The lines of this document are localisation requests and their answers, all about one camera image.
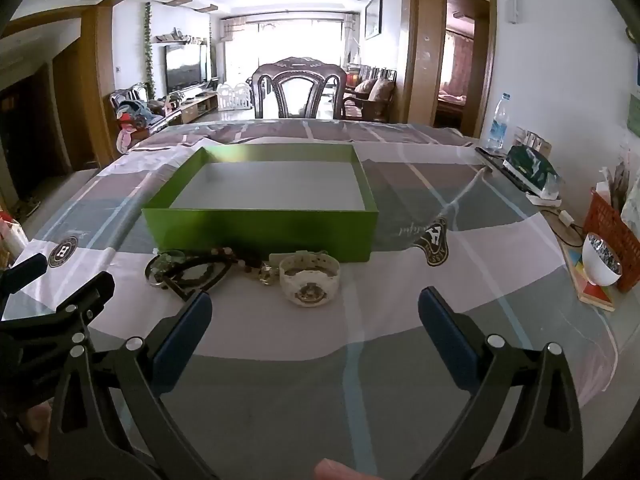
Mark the person's right hand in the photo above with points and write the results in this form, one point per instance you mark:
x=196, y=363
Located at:
x=342, y=471

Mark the person's left hand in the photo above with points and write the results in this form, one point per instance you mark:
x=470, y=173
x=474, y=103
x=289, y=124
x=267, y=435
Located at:
x=37, y=422

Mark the wall shelf with ornaments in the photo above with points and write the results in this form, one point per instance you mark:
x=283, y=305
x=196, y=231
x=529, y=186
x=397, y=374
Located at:
x=177, y=36

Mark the white wristwatch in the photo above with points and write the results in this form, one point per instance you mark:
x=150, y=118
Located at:
x=289, y=271

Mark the white bowl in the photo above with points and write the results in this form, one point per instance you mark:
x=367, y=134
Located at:
x=597, y=270

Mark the red and white bag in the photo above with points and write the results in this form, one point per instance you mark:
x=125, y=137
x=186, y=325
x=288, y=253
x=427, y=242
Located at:
x=11, y=240

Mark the red plastic basket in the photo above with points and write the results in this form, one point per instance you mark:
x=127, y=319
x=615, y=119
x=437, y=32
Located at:
x=605, y=220

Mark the colourful flat book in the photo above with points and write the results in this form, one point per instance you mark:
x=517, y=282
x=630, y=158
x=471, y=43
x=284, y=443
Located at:
x=587, y=292

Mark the green tissue box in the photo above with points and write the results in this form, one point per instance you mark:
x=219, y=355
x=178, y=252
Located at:
x=530, y=170

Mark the green cardboard box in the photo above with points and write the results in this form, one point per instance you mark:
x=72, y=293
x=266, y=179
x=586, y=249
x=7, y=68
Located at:
x=260, y=234

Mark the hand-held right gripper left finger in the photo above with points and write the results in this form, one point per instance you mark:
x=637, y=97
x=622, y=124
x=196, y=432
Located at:
x=182, y=342

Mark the dark wooden dining chair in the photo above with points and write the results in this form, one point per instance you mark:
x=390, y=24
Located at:
x=260, y=91

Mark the white baby fence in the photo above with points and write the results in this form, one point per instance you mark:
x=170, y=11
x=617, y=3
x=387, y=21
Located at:
x=234, y=97

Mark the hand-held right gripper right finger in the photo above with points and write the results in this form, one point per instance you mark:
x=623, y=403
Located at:
x=447, y=342

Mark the green hanging vine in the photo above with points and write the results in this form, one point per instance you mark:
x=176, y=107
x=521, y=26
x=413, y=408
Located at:
x=148, y=50

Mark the wooden armchair with cushions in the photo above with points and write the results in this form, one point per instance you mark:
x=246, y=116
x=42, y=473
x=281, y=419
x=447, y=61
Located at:
x=372, y=92

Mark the wooden television stand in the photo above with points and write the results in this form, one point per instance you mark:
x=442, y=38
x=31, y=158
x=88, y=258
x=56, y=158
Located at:
x=197, y=107

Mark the packets in basket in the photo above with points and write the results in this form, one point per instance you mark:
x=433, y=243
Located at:
x=620, y=182

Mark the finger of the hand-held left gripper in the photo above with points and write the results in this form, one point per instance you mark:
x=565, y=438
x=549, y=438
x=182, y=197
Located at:
x=25, y=267
x=90, y=291

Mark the clear water bottle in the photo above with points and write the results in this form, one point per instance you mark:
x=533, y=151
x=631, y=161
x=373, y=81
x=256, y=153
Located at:
x=497, y=127

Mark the flat screen television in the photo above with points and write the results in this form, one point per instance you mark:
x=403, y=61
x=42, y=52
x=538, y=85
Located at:
x=185, y=67

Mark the small glass jars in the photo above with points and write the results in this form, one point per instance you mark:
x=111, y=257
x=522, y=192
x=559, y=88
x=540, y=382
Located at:
x=532, y=141

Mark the child stroller with clothes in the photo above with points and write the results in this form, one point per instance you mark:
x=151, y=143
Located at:
x=135, y=117

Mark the framed wall picture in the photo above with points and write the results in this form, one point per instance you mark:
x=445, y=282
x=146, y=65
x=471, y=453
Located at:
x=373, y=14

